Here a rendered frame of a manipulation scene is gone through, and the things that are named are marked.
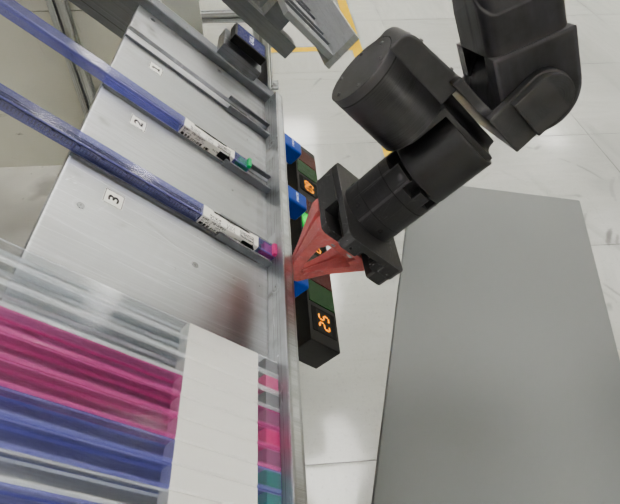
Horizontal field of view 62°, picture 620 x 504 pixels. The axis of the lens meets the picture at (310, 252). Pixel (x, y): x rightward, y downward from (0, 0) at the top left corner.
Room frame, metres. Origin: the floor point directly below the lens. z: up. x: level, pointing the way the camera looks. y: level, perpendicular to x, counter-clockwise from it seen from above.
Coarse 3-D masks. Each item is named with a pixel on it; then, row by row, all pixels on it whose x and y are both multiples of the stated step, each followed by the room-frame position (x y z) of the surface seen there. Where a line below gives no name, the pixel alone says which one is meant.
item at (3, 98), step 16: (0, 96) 0.33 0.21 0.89; (16, 96) 0.34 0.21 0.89; (16, 112) 0.33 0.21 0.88; (32, 112) 0.33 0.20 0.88; (48, 112) 0.34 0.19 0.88; (32, 128) 0.33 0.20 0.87; (48, 128) 0.33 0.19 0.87; (64, 128) 0.33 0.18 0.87; (64, 144) 0.33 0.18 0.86; (80, 144) 0.33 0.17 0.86; (96, 144) 0.34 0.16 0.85; (96, 160) 0.33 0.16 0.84; (112, 160) 0.33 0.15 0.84; (128, 160) 0.34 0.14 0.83; (128, 176) 0.33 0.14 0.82; (144, 176) 0.34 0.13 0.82; (144, 192) 0.33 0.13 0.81; (160, 192) 0.33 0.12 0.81; (176, 192) 0.34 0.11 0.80; (176, 208) 0.33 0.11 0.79; (192, 208) 0.33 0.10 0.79; (272, 256) 0.34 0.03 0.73
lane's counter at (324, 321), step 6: (312, 306) 0.33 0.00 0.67; (312, 312) 0.32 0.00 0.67; (318, 312) 0.33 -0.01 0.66; (324, 312) 0.33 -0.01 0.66; (312, 318) 0.31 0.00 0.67; (318, 318) 0.32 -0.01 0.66; (324, 318) 0.32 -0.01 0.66; (330, 318) 0.33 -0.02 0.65; (318, 324) 0.31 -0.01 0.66; (324, 324) 0.31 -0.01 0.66; (330, 324) 0.32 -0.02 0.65; (318, 330) 0.30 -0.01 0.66; (324, 330) 0.31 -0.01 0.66; (330, 330) 0.31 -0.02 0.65; (330, 336) 0.30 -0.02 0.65
